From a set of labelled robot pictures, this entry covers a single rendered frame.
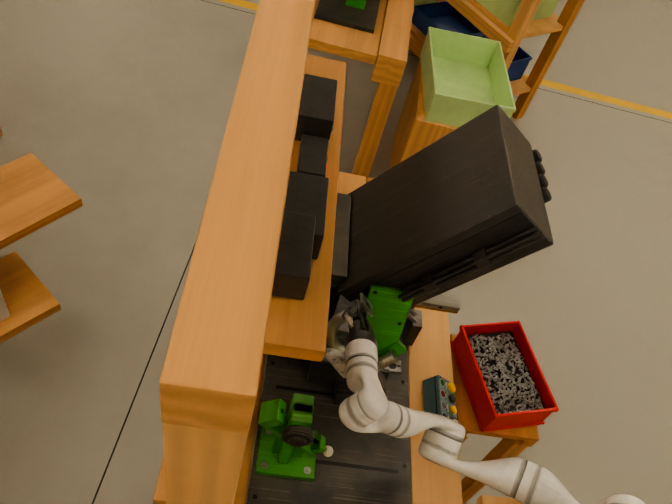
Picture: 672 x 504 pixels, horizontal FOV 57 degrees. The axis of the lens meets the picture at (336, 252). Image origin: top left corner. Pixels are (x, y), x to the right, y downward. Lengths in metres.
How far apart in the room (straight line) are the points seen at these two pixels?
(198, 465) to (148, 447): 1.88
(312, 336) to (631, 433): 2.42
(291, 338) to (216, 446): 0.41
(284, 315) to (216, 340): 0.51
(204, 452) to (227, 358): 0.17
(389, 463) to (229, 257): 1.16
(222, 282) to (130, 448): 2.05
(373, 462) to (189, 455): 1.03
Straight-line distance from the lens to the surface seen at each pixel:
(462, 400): 2.02
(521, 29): 3.96
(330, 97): 1.46
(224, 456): 0.74
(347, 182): 2.35
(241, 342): 0.62
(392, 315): 1.60
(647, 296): 3.94
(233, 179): 0.75
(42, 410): 2.78
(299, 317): 1.12
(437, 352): 1.95
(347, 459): 1.72
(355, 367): 1.36
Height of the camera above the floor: 2.47
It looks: 49 degrees down
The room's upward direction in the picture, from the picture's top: 17 degrees clockwise
